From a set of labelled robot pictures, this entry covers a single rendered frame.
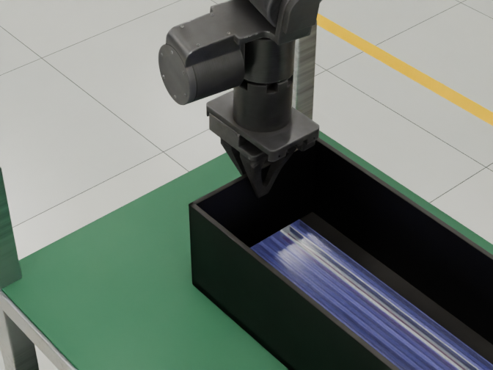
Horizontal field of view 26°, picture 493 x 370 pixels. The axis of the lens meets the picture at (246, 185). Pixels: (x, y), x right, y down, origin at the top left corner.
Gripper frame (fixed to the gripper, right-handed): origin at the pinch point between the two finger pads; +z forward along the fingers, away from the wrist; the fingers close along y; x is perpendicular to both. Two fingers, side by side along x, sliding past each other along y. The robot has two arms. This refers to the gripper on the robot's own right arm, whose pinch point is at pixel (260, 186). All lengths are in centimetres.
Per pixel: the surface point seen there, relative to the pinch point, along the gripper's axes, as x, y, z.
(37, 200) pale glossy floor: 38, -125, 104
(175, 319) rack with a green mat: -13.2, 2.6, 8.9
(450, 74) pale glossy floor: 160, -95, 102
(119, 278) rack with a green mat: -14.1, -5.9, 9.0
